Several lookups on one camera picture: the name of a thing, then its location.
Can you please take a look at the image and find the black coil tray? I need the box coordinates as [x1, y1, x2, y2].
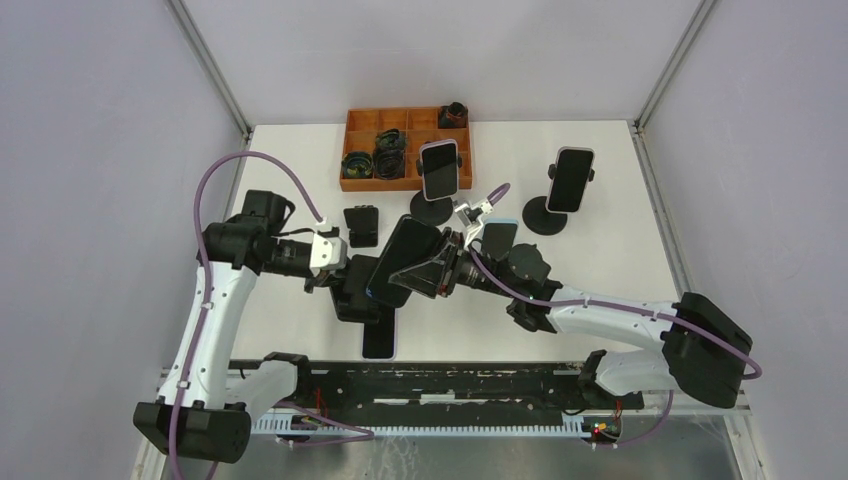
[341, 150, 374, 180]
[374, 150, 406, 180]
[374, 128, 407, 156]

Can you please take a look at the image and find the lavender case phone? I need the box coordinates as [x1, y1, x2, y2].
[361, 308, 397, 361]

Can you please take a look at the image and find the black coil tray left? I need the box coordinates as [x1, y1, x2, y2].
[341, 150, 374, 180]

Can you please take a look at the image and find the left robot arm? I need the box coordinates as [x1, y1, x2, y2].
[133, 190, 347, 464]

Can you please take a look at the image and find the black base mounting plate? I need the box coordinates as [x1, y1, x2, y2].
[277, 361, 645, 427]

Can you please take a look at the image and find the white comb cable duct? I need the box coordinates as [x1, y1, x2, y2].
[254, 413, 598, 439]

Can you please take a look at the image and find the white pink case phone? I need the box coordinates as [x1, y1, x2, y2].
[419, 139, 459, 201]

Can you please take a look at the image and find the blue case phone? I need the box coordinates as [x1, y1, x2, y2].
[481, 219, 518, 261]

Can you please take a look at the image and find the black coil back corner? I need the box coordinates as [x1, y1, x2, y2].
[437, 102, 468, 129]

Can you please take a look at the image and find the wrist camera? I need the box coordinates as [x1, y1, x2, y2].
[309, 230, 348, 271]
[453, 199, 494, 248]

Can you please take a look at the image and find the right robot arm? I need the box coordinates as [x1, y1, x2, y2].
[369, 226, 763, 409]

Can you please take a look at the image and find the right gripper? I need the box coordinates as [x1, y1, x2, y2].
[390, 225, 518, 298]

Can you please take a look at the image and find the pink case phone right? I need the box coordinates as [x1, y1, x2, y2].
[545, 147, 595, 214]

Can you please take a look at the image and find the orange compartment tray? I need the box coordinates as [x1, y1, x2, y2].
[339, 104, 473, 192]

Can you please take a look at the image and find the round base stand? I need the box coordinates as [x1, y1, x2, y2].
[409, 154, 463, 226]
[522, 193, 570, 236]

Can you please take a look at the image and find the black coil tray middle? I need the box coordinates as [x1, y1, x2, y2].
[374, 128, 407, 156]

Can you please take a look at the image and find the black case phone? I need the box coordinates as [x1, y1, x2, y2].
[365, 214, 441, 308]

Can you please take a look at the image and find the small black folding stand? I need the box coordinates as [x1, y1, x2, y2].
[343, 205, 379, 248]

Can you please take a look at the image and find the black coil tray front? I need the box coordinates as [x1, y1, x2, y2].
[374, 150, 406, 180]

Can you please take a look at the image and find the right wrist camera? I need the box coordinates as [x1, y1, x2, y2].
[453, 199, 494, 248]

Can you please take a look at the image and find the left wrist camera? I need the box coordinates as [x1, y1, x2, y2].
[309, 230, 348, 271]

